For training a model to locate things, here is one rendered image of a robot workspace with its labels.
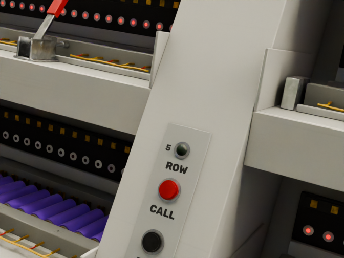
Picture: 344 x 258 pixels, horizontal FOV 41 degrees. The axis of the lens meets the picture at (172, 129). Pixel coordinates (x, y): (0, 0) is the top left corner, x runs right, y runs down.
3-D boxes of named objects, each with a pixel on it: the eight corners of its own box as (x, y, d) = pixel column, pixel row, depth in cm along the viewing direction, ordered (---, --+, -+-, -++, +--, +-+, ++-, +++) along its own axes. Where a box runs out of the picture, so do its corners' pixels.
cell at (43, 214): (76, 215, 56) (38, 232, 50) (64, 210, 57) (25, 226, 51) (78, 200, 56) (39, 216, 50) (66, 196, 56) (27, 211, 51)
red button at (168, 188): (173, 202, 36) (179, 183, 37) (155, 196, 37) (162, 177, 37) (177, 203, 37) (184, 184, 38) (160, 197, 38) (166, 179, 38)
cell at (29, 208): (63, 210, 57) (24, 226, 51) (51, 205, 58) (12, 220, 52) (64, 196, 56) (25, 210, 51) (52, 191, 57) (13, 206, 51)
